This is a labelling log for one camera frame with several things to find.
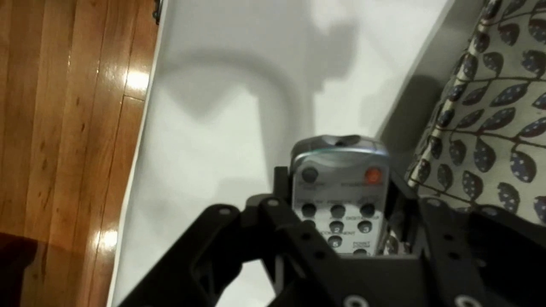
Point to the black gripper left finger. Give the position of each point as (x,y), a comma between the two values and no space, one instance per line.
(267,256)

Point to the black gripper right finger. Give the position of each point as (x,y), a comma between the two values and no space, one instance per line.
(484,261)

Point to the grey remote control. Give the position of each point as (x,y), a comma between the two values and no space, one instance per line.
(342,187)

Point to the white couch seat cushion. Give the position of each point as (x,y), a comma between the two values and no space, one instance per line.
(228,85)

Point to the white couch back cushion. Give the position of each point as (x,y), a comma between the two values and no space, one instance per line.
(445,56)

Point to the leaf pattern pillow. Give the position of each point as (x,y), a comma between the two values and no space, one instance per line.
(496,112)

